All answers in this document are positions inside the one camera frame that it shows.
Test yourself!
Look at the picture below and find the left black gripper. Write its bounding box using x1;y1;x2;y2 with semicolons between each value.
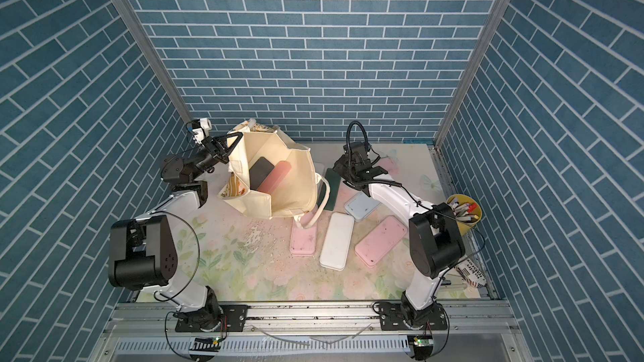
186;137;243;185

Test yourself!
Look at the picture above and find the dark green pencil case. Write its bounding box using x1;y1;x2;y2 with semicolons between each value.
318;169;341;211

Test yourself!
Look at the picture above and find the light blue case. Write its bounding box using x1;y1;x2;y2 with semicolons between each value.
344;192;380;222

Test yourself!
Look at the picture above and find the black case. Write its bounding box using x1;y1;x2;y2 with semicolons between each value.
249;157;274;191

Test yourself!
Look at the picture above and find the cream canvas tote bag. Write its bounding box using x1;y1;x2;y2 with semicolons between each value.
219;119;330;230

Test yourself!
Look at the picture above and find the translucent pink case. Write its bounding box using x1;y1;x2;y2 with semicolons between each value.
259;161;292;194

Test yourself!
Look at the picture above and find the white pencil case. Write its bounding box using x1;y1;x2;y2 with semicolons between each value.
320;213;355;271

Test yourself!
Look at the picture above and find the pink pencil case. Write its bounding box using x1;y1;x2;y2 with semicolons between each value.
377;158;399;177

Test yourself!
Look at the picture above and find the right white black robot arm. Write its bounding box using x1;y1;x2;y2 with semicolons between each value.
334;141;466;328

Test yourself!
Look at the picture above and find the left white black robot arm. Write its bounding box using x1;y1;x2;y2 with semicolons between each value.
108;132;248;334

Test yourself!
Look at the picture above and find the yellow pen holder cup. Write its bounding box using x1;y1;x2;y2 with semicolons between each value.
447;194;482;236

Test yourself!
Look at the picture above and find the white printed packet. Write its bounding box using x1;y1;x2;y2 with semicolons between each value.
455;258;487;288

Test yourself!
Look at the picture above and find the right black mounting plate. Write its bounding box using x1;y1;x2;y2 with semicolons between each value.
372;301;449;331

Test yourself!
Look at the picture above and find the black mounting plate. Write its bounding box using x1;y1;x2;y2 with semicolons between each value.
173;304;249;334
372;301;449;331

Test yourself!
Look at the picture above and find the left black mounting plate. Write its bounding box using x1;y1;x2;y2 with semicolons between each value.
173;304;249;334

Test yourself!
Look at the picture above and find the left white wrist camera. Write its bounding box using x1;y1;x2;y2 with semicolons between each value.
184;117;212;145

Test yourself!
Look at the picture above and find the aluminium front rail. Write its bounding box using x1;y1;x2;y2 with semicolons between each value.
90;300;531;361

